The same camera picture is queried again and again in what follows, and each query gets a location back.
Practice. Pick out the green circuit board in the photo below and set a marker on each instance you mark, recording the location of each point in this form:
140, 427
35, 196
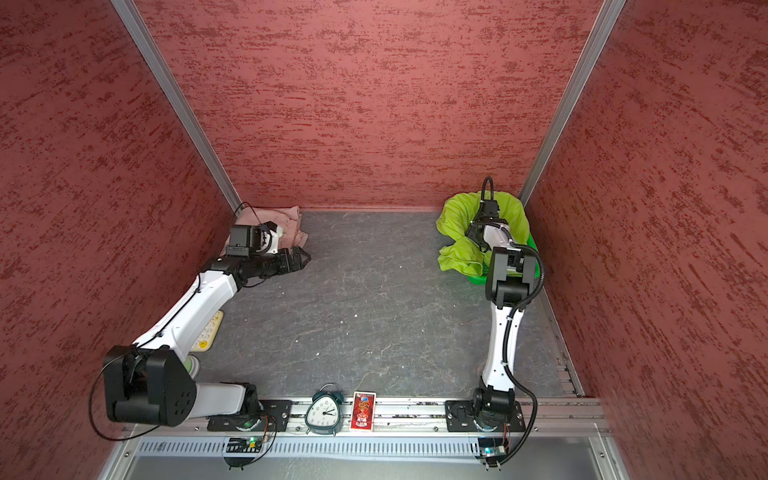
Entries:
491, 451
241, 446

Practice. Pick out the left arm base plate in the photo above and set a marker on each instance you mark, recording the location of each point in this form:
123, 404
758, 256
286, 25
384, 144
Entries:
273, 416

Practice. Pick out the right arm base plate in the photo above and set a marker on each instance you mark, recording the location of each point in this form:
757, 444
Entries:
463, 416

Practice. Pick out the lime green shorts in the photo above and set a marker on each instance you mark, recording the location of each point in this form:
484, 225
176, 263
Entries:
463, 255

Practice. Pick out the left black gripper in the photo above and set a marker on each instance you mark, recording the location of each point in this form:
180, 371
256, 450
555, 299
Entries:
286, 266

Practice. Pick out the green round button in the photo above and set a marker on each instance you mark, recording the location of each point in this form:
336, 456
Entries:
192, 365

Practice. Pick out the right aluminium corner post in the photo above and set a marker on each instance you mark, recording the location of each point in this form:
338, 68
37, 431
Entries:
599, 34

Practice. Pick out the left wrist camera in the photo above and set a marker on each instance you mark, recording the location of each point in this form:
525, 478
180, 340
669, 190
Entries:
271, 235

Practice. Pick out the dark green alarm clock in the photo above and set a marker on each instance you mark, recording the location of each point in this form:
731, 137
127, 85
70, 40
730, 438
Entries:
324, 415

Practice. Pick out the beige calculator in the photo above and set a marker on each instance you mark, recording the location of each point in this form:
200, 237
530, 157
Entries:
206, 338

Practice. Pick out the white perforated cable duct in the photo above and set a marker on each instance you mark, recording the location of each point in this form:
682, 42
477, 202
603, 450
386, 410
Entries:
452, 448

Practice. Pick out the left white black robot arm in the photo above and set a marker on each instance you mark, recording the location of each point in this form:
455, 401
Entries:
147, 382

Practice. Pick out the red playing card box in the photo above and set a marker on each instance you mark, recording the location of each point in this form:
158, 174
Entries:
362, 417

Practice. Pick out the aluminium mounting rail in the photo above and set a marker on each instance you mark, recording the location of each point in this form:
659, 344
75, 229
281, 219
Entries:
424, 416

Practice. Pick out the left aluminium corner post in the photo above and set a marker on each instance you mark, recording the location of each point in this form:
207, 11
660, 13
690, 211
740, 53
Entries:
139, 32

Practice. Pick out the aluminium corner post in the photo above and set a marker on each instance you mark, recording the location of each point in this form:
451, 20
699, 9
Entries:
599, 34
139, 32

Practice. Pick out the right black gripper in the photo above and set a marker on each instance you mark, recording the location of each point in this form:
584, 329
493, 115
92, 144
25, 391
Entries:
473, 233

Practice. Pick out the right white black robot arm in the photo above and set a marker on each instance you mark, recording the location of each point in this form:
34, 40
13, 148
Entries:
512, 282

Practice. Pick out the pink shorts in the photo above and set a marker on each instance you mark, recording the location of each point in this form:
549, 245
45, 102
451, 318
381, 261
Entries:
288, 218

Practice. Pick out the left green circuit board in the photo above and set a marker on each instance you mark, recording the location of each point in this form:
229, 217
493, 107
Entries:
241, 446

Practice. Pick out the right green circuit board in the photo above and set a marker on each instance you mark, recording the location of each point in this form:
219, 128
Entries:
491, 451

